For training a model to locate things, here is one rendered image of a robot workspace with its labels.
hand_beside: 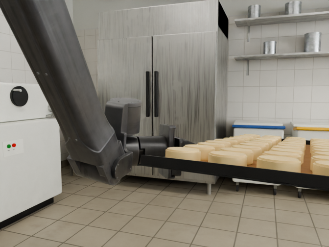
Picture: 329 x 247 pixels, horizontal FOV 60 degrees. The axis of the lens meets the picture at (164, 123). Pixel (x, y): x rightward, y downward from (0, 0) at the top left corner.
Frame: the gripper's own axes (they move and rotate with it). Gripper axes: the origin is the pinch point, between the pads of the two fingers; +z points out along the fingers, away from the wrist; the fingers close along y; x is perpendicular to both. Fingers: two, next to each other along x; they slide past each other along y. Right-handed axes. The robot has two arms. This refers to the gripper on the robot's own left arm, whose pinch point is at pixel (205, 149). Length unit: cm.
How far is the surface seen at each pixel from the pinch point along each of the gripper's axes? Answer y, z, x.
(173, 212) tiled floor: 86, 65, -193
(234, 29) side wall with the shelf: -115, 171, -273
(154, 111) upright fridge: -7, 59, -247
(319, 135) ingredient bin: 13, 210, -169
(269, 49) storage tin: -83, 193, -230
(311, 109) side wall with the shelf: -15, 249, -221
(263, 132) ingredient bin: 12, 168, -202
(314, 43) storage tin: -87, 228, -200
